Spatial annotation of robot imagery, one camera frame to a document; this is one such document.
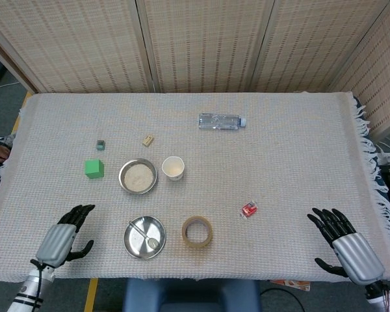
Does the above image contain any large green cube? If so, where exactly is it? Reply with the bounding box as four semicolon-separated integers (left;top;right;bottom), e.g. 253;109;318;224
84;159;105;179

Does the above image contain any metal spoon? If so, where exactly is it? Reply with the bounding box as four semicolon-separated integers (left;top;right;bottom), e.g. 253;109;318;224
128;220;159;248

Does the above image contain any orange printed package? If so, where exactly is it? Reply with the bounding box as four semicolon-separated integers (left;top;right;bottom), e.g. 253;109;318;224
268;278;313;292

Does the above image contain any white power strip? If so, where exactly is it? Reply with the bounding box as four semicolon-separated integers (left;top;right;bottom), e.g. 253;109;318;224
375;142;390;166

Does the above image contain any red snack packet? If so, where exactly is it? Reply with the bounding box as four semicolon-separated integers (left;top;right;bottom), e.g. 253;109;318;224
237;200;259;219

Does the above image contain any right black grey robot hand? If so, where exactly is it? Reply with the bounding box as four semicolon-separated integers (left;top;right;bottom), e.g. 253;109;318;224
307;207;386;286

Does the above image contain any white paper cup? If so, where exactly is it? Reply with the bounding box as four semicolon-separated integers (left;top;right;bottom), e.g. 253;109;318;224
161;156;185;181

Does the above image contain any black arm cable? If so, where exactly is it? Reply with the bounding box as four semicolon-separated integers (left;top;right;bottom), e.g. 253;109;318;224
31;259;50;312

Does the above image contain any woven beige tablecloth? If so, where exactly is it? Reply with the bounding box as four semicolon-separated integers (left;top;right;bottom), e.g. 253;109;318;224
0;92;390;282

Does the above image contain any round steel plate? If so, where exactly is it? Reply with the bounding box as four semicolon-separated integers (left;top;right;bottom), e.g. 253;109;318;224
123;215;167;260

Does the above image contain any left black grey robot hand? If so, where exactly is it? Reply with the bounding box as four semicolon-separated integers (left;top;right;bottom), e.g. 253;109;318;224
30;203;96;269

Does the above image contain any bamboo folding screen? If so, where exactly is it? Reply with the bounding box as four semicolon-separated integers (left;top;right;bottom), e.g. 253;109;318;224
0;0;390;140

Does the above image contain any steel bowl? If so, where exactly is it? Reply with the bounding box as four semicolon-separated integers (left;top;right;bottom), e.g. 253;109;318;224
118;158;158;196

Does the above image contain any clear packing tape roll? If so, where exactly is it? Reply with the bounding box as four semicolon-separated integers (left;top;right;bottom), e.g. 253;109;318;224
181;215;214;249

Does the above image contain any clear plastic water bottle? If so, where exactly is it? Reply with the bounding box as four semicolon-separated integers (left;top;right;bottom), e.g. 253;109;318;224
198;112;247;132

